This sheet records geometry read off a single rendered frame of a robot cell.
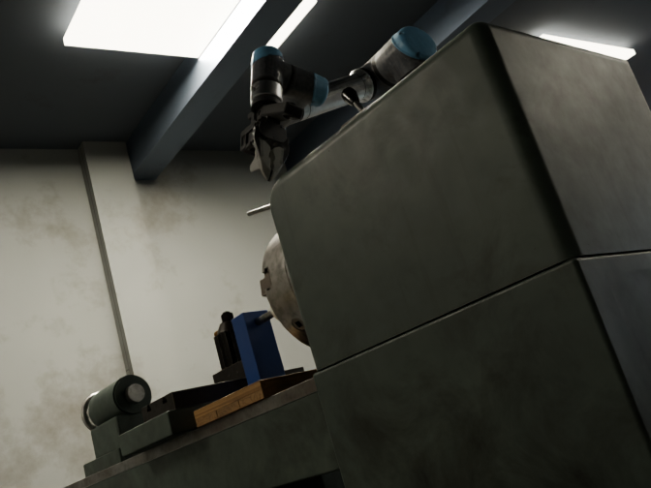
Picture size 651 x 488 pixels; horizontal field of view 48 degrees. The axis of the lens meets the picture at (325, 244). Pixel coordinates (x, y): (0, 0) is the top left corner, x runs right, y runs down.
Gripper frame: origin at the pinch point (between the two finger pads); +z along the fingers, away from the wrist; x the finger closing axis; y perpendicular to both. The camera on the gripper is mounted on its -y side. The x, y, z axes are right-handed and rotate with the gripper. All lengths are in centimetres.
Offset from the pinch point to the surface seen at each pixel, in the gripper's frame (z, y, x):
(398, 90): 9.1, -44.4, 4.0
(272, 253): 13.8, 8.3, -6.2
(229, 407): 41, 34, -11
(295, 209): 15.3, -12.0, 1.9
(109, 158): -199, 300, -66
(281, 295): 23.8, 7.5, -7.9
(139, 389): 15, 113, -23
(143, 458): 44, 83, -13
